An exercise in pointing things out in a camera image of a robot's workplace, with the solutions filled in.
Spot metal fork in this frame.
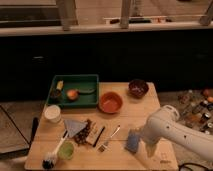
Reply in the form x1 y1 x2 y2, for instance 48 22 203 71
97 124 121 153

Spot black cable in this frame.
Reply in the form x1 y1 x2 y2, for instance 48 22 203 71
178 162 212 171

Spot white dish brush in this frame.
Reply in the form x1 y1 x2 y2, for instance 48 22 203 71
42 132 68 170

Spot dark round cup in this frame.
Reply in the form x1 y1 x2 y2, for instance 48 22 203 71
49 89 61 102

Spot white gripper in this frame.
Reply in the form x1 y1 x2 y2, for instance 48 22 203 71
139 128 160 158

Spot yellow banana piece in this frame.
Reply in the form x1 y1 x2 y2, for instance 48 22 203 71
56 80 63 91

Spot blue sponge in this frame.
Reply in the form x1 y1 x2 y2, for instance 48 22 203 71
125 130 140 154

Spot grey triangular cloth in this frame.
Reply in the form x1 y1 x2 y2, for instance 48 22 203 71
64 119 87 138

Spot red bowl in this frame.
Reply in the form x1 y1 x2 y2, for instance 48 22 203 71
98 92 123 114

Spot red apple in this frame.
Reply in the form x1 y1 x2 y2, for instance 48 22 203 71
66 89 78 101

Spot dark brown bowl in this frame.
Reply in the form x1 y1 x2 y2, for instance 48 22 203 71
128 79 149 98

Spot black marker pen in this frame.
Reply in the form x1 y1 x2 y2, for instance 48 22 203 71
92 126 105 147

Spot white cup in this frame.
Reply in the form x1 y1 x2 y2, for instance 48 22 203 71
44 105 61 123

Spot green plastic tray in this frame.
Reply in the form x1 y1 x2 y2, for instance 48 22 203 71
46 74 99 108

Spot green cup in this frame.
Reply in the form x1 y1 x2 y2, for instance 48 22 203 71
58 142 74 160

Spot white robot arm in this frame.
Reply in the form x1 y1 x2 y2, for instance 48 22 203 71
140 105 213 162

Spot green cucumber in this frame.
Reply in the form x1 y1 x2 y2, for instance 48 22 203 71
78 88 96 94

